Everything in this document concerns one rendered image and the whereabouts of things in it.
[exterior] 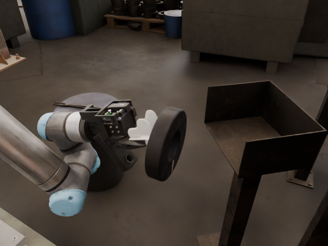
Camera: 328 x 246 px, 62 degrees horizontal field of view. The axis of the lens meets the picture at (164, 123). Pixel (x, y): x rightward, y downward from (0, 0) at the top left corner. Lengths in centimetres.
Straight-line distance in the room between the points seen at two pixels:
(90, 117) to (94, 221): 82
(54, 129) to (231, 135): 50
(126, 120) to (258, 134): 44
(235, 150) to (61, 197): 46
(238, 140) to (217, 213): 62
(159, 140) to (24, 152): 27
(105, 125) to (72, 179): 15
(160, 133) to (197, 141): 124
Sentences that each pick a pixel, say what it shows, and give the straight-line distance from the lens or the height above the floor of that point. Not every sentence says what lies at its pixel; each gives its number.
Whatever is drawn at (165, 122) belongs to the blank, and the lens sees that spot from 51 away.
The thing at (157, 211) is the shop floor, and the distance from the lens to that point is 137.
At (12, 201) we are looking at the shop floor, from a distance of 159.
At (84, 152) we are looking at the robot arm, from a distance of 74.
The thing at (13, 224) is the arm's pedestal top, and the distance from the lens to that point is 109.
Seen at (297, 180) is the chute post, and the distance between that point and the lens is 164.
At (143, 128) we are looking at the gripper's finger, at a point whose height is 78.
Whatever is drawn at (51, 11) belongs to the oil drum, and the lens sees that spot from 354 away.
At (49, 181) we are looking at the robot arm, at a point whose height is 67.
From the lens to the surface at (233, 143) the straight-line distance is 82.
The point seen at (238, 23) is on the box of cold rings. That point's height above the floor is 42.
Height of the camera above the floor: 111
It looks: 36 degrees down
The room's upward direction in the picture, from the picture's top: straight up
